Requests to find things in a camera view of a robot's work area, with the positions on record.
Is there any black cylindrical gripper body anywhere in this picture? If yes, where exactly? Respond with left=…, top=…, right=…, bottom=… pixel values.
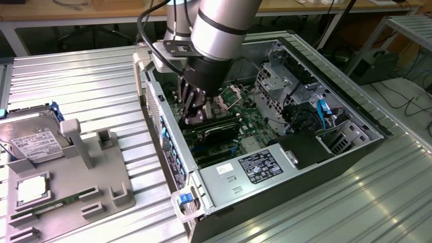
left=181, top=56, right=233, bottom=98

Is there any black graphics card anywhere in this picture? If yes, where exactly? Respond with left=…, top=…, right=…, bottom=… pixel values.
left=180, top=115, right=243, bottom=145

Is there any metal socket cover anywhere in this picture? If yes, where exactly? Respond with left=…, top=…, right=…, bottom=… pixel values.
left=215, top=85, right=244, bottom=108

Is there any green motherboard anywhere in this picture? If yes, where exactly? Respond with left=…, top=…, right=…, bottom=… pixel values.
left=165, top=80, right=271, bottom=169

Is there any grey card retention latch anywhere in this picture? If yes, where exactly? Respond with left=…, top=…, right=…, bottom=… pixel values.
left=131, top=51, right=155, bottom=98

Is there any silver disk bay cage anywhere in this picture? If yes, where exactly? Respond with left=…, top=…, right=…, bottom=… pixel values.
left=253, top=62, right=295, bottom=112

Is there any black expansion slot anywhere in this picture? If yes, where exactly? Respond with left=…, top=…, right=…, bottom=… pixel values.
left=197, top=153, right=237, bottom=165
left=195, top=149, right=233, bottom=159

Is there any silver chipset heatsink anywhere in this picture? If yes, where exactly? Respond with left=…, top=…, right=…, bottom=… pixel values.
left=240, top=138, right=264, bottom=150

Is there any grey power supply unit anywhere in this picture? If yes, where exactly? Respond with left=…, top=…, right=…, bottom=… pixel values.
left=197, top=144, right=301, bottom=209

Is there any black plastic fan shroud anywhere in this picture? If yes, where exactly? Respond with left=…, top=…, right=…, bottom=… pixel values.
left=268, top=131, right=337, bottom=171

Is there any black office chair base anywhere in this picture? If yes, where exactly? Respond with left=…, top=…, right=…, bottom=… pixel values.
left=56, top=24, right=133, bottom=51

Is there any blue disk carrier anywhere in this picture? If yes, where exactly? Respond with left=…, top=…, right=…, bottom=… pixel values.
left=7, top=100, right=68, bottom=123

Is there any silver hard disk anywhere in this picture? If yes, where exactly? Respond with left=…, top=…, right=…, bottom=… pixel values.
left=0, top=108, right=67, bottom=164

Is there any grey parts rack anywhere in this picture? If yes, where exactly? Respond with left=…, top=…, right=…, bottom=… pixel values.
left=5, top=118, right=136, bottom=243

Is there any open black PC case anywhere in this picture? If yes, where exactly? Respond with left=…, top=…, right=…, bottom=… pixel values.
left=137, top=36, right=395, bottom=243

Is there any black box device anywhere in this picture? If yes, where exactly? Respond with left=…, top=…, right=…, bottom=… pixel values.
left=352, top=49, right=401, bottom=86

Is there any green RAM stick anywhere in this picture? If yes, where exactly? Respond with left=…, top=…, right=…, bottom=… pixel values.
left=31, top=189, right=92, bottom=213

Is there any silver CPU chip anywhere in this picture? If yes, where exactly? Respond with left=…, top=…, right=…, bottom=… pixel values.
left=16, top=176, right=48, bottom=203

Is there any metal slat shelf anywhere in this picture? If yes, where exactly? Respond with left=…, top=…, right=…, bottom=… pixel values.
left=347, top=14, right=432, bottom=76

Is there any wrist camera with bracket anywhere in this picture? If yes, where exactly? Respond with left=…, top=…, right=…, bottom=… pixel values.
left=151, top=39, right=200, bottom=73

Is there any black power wire bundle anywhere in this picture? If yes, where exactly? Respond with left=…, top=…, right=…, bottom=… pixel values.
left=283, top=104, right=321, bottom=134

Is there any blue SATA wire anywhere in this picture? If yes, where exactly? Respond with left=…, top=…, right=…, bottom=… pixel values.
left=316, top=99, right=335, bottom=132

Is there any aluminium frame post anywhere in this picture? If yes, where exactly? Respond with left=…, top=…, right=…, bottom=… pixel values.
left=0, top=57, right=15, bottom=109

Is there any black disk wire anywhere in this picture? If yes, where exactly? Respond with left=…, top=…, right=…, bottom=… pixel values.
left=0, top=141, right=17, bottom=163

